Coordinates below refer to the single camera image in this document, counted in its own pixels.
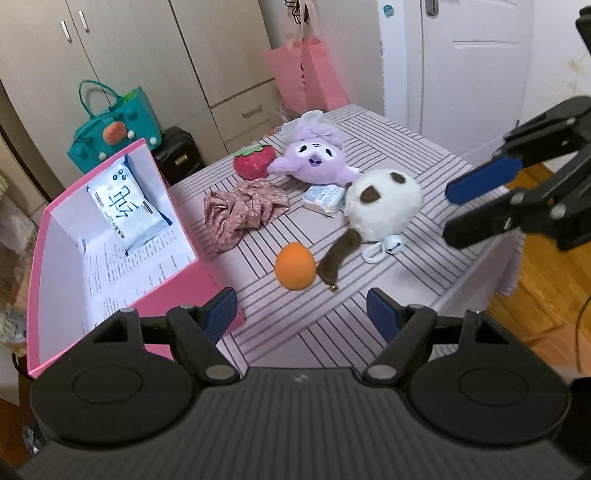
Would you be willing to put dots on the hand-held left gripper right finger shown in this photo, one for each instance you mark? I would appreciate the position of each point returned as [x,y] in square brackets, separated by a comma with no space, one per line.
[384,316]

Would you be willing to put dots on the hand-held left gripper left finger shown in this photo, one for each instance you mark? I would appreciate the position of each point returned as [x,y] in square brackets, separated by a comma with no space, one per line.
[220,316]

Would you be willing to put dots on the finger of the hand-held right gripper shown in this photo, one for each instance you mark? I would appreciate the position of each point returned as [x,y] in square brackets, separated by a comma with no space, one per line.
[485,182]
[489,221]

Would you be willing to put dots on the pink cardboard box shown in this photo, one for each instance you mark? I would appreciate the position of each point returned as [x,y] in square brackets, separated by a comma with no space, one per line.
[203,286]

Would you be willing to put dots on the white plush with brown tail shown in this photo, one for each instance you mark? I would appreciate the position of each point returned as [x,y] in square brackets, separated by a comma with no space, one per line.
[388,207]

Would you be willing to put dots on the purple plush toy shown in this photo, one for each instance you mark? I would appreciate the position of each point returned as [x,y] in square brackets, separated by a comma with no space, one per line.
[314,159]

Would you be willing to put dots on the orange soft ball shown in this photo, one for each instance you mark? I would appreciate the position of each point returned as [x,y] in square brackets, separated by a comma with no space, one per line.
[295,266]

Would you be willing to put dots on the striped bed sheet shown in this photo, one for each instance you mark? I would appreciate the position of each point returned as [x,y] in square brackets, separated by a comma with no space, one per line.
[415,286]

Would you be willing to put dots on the white carabiner clip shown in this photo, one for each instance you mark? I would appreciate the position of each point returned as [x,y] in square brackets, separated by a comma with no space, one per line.
[376,253]

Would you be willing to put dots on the white door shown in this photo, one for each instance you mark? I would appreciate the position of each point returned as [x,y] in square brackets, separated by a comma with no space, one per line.
[480,83]

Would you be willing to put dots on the printed paper sheet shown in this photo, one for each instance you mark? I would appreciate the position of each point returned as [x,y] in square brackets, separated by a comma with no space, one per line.
[120,277]

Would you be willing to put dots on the pink floral scrunchie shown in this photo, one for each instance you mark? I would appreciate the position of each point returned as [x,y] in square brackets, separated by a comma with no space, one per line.
[240,207]

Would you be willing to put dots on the small tissue packet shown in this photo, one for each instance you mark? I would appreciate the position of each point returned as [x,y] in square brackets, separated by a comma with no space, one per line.
[321,197]

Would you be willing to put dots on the blue white wet wipes packet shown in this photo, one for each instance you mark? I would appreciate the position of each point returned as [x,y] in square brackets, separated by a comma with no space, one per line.
[124,203]

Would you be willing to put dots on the red strawberry plush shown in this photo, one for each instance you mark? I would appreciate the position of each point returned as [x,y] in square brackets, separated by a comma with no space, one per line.
[251,164]

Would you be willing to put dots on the black suitcase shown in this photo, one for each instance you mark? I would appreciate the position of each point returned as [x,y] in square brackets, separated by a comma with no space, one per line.
[178,157]

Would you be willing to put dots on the pale fluffy plush item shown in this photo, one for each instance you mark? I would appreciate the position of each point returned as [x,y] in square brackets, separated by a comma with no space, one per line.
[300,122]

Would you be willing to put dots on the round blue door sticker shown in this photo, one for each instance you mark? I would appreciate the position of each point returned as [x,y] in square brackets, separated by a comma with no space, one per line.
[389,11]

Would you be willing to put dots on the pink paper gift bag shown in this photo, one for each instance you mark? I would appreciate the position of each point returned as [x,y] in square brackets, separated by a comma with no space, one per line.
[314,74]

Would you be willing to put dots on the teal felt tote bag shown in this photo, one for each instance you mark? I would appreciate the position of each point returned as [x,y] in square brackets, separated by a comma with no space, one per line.
[134,115]

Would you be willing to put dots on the beige wardrobe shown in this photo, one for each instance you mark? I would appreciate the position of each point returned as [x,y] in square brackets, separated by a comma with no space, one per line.
[138,46]

